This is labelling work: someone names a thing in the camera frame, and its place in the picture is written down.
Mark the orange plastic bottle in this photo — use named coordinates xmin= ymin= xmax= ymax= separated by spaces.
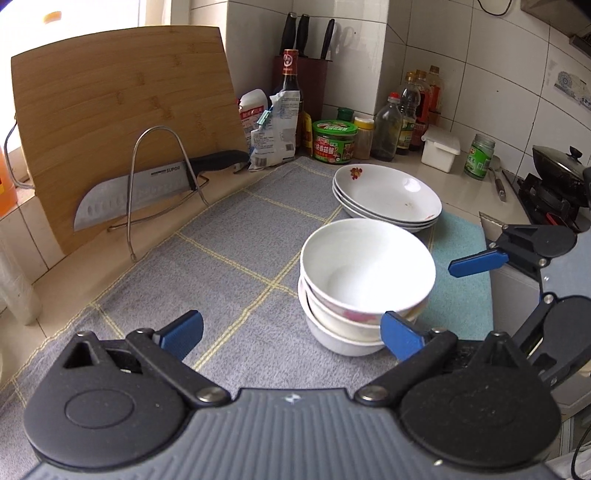
xmin=0 ymin=134 xmax=19 ymax=217

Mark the amber oil bottle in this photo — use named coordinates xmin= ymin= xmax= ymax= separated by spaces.
xmin=427 ymin=65 xmax=445 ymax=127

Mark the black gas stove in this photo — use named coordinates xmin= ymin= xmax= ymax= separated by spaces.
xmin=501 ymin=168 xmax=587 ymax=232

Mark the green label glass jar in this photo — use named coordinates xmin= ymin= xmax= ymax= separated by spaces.
xmin=464 ymin=134 xmax=496 ymax=181

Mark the white blue seasoning bag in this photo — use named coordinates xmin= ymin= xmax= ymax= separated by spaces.
xmin=249 ymin=91 xmax=302 ymax=171

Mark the red label bottle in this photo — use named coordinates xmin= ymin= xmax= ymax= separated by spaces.
xmin=409 ymin=69 xmax=432 ymax=151

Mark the green lid sauce jar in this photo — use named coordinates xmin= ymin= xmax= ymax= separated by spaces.
xmin=312 ymin=120 xmax=359 ymax=165

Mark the grey range hood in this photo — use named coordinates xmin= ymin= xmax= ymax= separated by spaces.
xmin=521 ymin=0 xmax=591 ymax=51

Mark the metal wire rack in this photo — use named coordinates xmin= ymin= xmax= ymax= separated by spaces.
xmin=107 ymin=126 xmax=209 ymax=264

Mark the black wok with lid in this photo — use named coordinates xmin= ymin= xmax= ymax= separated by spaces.
xmin=532 ymin=145 xmax=591 ymax=195

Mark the white seasoning box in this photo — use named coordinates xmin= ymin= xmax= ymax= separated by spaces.
xmin=421 ymin=126 xmax=461 ymax=174

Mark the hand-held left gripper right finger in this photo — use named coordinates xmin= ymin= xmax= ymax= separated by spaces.
xmin=353 ymin=311 xmax=533 ymax=408

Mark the yellow lid spice jar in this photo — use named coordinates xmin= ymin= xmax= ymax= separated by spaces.
xmin=353 ymin=117 xmax=376 ymax=160

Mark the blue patterned wall sticker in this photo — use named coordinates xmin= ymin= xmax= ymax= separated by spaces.
xmin=551 ymin=69 xmax=591 ymax=108

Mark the wooden cutting board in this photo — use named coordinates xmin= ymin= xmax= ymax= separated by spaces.
xmin=10 ymin=26 xmax=249 ymax=256

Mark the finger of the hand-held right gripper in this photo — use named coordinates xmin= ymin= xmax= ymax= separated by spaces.
xmin=512 ymin=293 xmax=556 ymax=354
xmin=449 ymin=224 xmax=546 ymax=283

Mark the grey checked cloth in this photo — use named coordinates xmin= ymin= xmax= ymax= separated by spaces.
xmin=0 ymin=156 xmax=437 ymax=444

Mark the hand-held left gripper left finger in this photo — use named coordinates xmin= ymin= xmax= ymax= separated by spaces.
xmin=62 ymin=310 xmax=232 ymax=408

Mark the teal cloth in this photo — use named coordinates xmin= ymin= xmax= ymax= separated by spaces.
xmin=413 ymin=211 xmax=494 ymax=344

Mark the dark red knife block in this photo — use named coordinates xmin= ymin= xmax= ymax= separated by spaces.
xmin=273 ymin=55 xmax=334 ymax=148

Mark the black handled kitchen knife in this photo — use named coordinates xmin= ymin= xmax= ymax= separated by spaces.
xmin=73 ymin=150 xmax=250 ymax=232

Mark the clear bottle with red cap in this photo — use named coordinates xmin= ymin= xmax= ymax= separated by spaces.
xmin=370 ymin=92 xmax=404 ymax=162

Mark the black handled block knife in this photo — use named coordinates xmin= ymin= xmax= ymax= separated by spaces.
xmin=320 ymin=18 xmax=336 ymax=61
xmin=295 ymin=14 xmax=311 ymax=59
xmin=281 ymin=12 xmax=297 ymax=57

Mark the thin black wire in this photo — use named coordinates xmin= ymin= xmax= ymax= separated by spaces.
xmin=4 ymin=117 xmax=37 ymax=191

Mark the red white seasoning bag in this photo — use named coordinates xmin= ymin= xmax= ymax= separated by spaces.
xmin=238 ymin=89 xmax=271 ymax=148

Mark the white bowl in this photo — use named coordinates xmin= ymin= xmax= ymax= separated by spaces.
xmin=300 ymin=218 xmax=437 ymax=320
xmin=298 ymin=277 xmax=431 ymax=340
xmin=302 ymin=305 xmax=389 ymax=357

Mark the dark soy sauce bottle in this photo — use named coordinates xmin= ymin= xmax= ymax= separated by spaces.
xmin=271 ymin=48 xmax=305 ymax=151

